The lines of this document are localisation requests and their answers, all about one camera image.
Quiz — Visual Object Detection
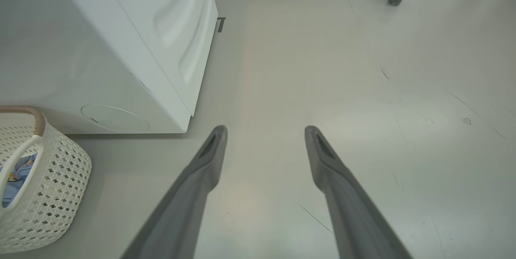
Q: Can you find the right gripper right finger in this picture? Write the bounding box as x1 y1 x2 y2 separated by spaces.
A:
304 125 412 259

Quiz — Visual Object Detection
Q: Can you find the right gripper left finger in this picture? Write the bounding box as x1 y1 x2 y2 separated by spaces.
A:
120 125 229 259

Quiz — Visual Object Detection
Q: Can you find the blue cartoon print garment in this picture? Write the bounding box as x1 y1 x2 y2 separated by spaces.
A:
0 152 39 207

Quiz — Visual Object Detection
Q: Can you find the white washing machine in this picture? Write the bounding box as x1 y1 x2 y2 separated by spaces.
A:
0 0 219 134

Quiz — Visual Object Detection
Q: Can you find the cream perforated laundry basket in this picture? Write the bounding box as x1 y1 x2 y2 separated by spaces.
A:
0 106 92 255

